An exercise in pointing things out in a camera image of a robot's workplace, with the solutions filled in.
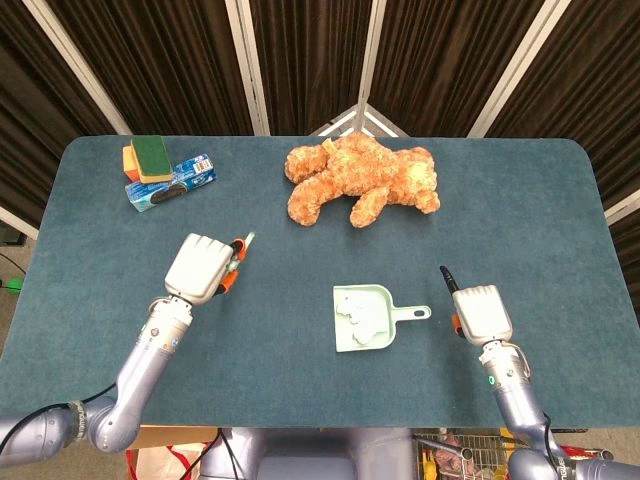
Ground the metal wire basket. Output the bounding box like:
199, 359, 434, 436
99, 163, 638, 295
414, 428, 516, 480

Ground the blue cookie box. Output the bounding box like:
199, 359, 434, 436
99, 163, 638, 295
124, 155, 219, 214

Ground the orange sponge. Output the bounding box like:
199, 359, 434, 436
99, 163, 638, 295
122, 145, 142, 182

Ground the green and yellow sponge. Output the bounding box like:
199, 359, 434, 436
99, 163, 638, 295
130, 135, 174, 185

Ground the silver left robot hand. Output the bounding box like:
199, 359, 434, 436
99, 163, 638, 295
163, 232, 249, 307

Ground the brown plush teddy bear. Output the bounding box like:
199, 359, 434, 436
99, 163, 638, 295
284, 132, 442, 230

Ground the mint green hand brush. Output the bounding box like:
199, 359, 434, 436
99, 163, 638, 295
227, 231, 257, 281

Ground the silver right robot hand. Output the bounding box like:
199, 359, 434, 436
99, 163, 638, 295
438, 264, 515, 347

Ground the red and white bag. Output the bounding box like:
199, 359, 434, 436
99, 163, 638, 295
127, 442, 211, 480

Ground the silver robot torso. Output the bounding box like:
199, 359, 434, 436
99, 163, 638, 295
199, 427, 416, 480

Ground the blue felt table cover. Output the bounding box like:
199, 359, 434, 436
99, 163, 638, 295
0, 135, 640, 431

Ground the brown cardboard box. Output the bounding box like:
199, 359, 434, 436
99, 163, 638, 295
134, 425, 216, 451

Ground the mint green dustpan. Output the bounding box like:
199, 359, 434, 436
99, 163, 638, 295
332, 283, 433, 354

